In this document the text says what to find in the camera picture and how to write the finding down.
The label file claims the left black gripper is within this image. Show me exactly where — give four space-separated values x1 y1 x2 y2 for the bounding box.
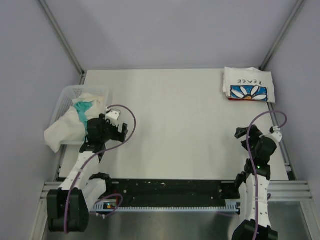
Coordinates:
99 113 127 143

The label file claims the teal t-shirt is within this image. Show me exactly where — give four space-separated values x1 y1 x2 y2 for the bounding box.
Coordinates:
73 101 93 132

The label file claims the white floral print t-shirt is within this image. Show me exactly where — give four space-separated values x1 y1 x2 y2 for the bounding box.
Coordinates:
44 93 106 153

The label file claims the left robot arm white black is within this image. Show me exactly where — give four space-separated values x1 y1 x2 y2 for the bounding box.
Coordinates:
46 108 128 233

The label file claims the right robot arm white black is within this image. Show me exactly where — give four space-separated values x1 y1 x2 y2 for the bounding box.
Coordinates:
232 125 279 240

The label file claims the folded white daisy t-shirt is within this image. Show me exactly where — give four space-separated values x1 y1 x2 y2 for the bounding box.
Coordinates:
222 67 276 103

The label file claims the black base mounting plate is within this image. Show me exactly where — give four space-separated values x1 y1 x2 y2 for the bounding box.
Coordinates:
99 177 240 208

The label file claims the white plastic laundry basket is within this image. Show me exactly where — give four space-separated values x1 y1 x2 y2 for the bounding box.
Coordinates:
48 85 109 146

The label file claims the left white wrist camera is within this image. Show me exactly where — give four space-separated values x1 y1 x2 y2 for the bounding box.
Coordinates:
105 107 121 122

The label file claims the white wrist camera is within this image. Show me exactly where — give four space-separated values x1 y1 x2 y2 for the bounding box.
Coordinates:
105 107 121 122
267 126 283 143

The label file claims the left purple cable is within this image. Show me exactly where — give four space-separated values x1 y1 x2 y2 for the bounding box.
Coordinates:
63 104 138 235

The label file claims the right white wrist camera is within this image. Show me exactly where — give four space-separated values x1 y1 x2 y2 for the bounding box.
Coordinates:
267 126 283 143

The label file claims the aluminium front frame rail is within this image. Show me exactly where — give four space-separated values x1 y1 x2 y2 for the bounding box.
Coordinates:
41 180 313 201

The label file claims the grey slotted cable duct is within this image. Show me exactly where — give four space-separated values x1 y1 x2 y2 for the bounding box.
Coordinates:
90 201 240 214

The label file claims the right aluminium corner post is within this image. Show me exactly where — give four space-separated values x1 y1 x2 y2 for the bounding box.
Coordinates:
258 0 307 71

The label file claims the aluminium corner post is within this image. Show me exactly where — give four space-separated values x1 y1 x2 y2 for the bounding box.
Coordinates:
258 0 307 71
37 0 85 76

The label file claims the left aluminium corner post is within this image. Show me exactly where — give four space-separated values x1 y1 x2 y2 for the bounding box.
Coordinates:
37 0 85 76

